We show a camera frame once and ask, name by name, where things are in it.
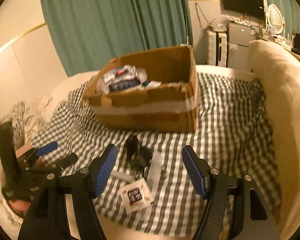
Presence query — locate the white dressing table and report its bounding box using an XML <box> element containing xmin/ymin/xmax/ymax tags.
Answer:
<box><xmin>254</xmin><ymin>33</ymin><xmax>292</xmax><ymax>50</ymax></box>

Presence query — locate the floral white bedsheet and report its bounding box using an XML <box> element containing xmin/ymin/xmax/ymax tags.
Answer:
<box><xmin>0</xmin><ymin>96</ymin><xmax>52</xmax><ymax>150</ymax></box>

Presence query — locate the person's left hand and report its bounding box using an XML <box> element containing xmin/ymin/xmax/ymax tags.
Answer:
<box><xmin>0</xmin><ymin>142</ymin><xmax>38</xmax><ymax>217</ymax></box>

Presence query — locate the white oval mirror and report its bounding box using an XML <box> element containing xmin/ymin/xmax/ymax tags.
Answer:
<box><xmin>266</xmin><ymin>4</ymin><xmax>285</xmax><ymax>35</ymax></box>

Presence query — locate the silver crinkled foil bag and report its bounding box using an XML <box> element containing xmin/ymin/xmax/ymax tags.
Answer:
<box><xmin>96</xmin><ymin>65</ymin><xmax>148</xmax><ymax>94</ymax></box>

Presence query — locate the white brown snack sachet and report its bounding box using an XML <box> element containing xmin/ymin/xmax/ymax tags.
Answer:
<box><xmin>119</xmin><ymin>178</ymin><xmax>154</xmax><ymax>213</ymax></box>

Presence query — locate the green checkered cloth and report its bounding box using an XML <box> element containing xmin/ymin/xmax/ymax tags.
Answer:
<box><xmin>31</xmin><ymin>73</ymin><xmax>281</xmax><ymax>237</ymax></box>

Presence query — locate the black clip object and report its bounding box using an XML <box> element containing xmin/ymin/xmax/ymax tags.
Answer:
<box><xmin>125</xmin><ymin>135</ymin><xmax>153</xmax><ymax>170</ymax></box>

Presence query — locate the brown cardboard box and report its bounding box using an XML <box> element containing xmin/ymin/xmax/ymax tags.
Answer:
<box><xmin>82</xmin><ymin>46</ymin><xmax>199</xmax><ymax>133</ymax></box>

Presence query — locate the green curtain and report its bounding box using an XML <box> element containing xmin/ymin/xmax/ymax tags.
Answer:
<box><xmin>40</xmin><ymin>0</ymin><xmax>193</xmax><ymax>76</ymax></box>

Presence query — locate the cream pillow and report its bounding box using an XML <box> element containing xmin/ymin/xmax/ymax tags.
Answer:
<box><xmin>248</xmin><ymin>40</ymin><xmax>300</xmax><ymax>239</ymax></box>

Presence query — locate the white suitcase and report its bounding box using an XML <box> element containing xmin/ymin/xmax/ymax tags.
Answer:
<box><xmin>205</xmin><ymin>31</ymin><xmax>228</xmax><ymax>67</ymax></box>

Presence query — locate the phone on left gripper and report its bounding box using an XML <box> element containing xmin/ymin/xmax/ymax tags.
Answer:
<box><xmin>0</xmin><ymin>121</ymin><xmax>21</xmax><ymax>183</ymax></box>

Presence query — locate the white toothpaste tube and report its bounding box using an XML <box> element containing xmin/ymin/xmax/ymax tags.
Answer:
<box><xmin>140</xmin><ymin>80</ymin><xmax>161</xmax><ymax>89</ymax></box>

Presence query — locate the grey mini fridge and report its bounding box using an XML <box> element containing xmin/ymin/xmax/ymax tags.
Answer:
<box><xmin>226</xmin><ymin>22</ymin><xmax>254</xmax><ymax>72</ymax></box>

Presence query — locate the black wall television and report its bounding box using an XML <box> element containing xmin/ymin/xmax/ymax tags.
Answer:
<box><xmin>223</xmin><ymin>0</ymin><xmax>265</xmax><ymax>21</ymax></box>

